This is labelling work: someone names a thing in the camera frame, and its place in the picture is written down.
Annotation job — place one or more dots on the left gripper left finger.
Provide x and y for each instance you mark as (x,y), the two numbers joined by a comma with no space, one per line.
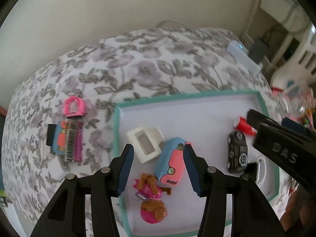
(65,213)

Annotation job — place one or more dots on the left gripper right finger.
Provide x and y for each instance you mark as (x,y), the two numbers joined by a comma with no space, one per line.
(252,215)

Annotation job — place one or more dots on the black toy car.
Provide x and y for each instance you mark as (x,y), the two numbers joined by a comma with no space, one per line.
(237,152)

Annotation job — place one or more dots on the red glue bottle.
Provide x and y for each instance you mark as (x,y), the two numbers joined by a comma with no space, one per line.
(240,124)

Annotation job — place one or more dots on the magenta translucent lighter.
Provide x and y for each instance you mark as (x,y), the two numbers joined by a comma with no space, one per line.
(78,143)

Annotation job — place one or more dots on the blue coral toy large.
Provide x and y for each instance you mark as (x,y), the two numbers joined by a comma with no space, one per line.
(59,140)

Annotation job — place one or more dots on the gold patterned lighter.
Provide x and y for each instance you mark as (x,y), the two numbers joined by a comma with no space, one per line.
(71,132)

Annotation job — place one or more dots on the pink ball doll toy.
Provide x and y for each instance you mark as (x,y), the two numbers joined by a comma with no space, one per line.
(153,211)

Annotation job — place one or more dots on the small pink doll figure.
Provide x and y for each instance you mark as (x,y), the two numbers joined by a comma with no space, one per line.
(147,187)

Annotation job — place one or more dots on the black power adapter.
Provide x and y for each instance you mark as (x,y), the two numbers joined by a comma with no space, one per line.
(50,134)

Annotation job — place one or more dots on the blue coral toy small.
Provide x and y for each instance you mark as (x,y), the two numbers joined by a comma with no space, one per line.
(170,166)

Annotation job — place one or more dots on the white charger cube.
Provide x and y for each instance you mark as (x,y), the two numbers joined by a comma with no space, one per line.
(146,142)

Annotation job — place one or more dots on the teal rimmed white tray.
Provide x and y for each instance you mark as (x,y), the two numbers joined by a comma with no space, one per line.
(203,119)

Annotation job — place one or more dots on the floral grey white blanket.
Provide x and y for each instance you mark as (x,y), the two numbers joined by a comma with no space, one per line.
(138,64)

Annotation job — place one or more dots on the white device with light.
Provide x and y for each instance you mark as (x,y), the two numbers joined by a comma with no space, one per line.
(240,53)

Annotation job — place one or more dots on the white plastic chair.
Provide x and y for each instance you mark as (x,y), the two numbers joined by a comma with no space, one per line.
(295,59)

